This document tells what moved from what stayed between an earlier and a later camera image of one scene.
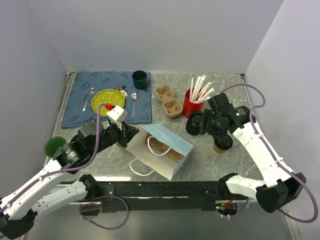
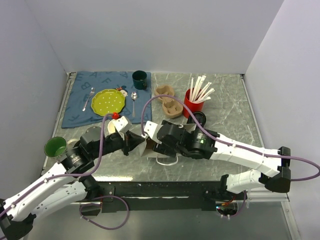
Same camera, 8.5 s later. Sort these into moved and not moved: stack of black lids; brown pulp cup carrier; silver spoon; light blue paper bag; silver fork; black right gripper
Moved: black right gripper; light blue paper bag
Not moved: silver fork; brown pulp cup carrier; silver spoon; stack of black lids
